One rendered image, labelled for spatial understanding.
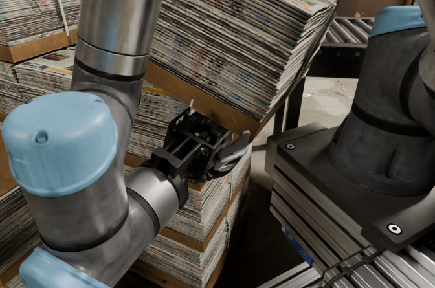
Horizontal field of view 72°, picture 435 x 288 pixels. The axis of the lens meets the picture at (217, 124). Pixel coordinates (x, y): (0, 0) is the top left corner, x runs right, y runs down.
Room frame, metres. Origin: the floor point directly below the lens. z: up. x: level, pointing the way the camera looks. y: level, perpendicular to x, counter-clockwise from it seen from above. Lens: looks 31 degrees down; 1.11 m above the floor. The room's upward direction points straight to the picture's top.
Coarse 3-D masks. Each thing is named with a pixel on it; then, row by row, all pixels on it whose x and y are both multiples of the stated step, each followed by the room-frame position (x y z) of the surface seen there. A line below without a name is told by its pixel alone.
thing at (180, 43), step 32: (192, 0) 0.49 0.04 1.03; (224, 0) 0.47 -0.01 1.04; (256, 0) 0.45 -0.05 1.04; (288, 0) 0.43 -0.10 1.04; (160, 32) 0.51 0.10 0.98; (192, 32) 0.48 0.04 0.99; (224, 32) 0.46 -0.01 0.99; (256, 32) 0.44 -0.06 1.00; (288, 32) 0.42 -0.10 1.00; (160, 64) 0.52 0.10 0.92; (192, 64) 0.48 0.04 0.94; (224, 64) 0.45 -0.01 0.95; (256, 64) 0.43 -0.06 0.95; (288, 64) 0.43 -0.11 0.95; (224, 96) 0.45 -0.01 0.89; (256, 96) 0.42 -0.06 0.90
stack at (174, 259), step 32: (0, 64) 0.81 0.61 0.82; (32, 64) 0.79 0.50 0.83; (64, 64) 0.79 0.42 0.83; (0, 96) 0.84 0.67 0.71; (32, 96) 0.76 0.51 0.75; (160, 96) 0.58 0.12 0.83; (160, 128) 0.58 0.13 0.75; (224, 128) 0.64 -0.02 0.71; (192, 192) 0.55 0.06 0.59; (224, 192) 0.65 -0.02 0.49; (192, 224) 0.55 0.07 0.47; (224, 224) 0.68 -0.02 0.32; (160, 256) 0.59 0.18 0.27; (192, 256) 0.54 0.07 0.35
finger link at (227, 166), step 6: (240, 156) 0.39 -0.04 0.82; (216, 162) 0.36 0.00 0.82; (222, 162) 0.36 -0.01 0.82; (228, 162) 0.37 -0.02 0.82; (234, 162) 0.38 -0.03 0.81; (216, 168) 0.35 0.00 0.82; (222, 168) 0.35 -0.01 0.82; (228, 168) 0.36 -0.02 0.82; (210, 174) 0.34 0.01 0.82; (216, 174) 0.34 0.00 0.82; (222, 174) 0.35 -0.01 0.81; (210, 180) 0.34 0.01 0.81
